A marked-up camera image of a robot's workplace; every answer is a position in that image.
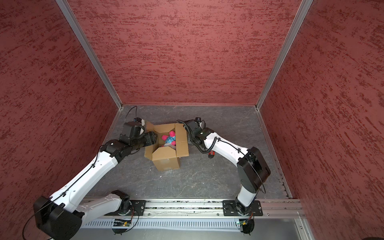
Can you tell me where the red black utility knife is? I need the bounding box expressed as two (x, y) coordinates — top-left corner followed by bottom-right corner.
(208, 151), (215, 159)

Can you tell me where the white pink blue plush toy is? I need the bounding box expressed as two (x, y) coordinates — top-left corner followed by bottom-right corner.
(162, 131), (176, 150)

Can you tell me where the brown cardboard express box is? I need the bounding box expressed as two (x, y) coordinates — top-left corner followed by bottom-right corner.
(145, 121), (189, 171)

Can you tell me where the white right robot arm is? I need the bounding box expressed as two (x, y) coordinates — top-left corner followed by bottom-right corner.
(177, 118), (271, 216)

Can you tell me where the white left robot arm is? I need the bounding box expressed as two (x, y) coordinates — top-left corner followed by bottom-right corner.
(33, 118), (158, 240)

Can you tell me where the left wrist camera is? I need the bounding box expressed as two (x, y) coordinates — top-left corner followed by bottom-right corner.
(135, 117), (146, 128)

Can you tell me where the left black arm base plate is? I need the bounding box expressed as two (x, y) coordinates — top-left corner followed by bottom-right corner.
(118, 200), (147, 217)

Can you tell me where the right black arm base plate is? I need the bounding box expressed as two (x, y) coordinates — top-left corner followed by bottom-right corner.
(223, 200), (263, 217)

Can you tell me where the white slotted cable duct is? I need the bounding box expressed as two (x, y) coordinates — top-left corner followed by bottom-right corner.
(83, 218), (240, 232)

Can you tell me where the aluminium front rail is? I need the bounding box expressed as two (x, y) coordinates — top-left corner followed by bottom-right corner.
(83, 197), (305, 218)

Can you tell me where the left aluminium corner post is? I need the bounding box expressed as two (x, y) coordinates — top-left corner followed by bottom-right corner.
(56, 0), (123, 110)

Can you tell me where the aluminium corner post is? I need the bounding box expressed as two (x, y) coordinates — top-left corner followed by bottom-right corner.
(56, 0), (123, 110)
(255, 0), (313, 111)

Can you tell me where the right aluminium corner post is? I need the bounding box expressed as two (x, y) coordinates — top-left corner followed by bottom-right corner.
(255, 0), (313, 111)

